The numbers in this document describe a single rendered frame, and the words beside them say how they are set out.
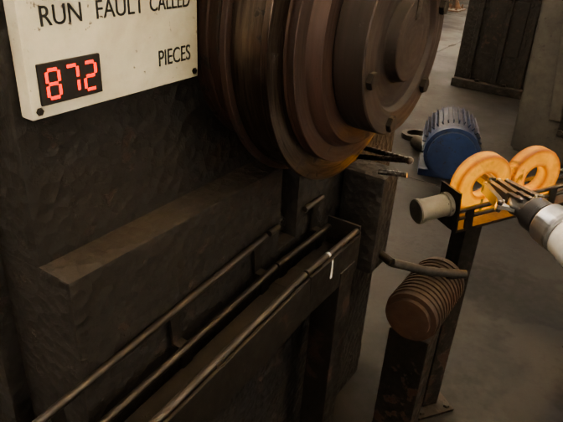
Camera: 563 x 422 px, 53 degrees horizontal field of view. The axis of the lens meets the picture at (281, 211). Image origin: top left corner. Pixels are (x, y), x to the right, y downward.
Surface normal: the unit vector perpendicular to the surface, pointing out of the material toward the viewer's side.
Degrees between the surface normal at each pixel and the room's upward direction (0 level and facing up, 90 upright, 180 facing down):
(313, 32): 84
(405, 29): 90
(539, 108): 90
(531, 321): 0
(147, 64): 90
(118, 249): 0
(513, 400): 0
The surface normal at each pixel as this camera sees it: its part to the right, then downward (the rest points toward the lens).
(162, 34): 0.83, 0.31
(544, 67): -0.74, 0.28
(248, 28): -0.55, 0.28
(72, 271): 0.06, -0.88
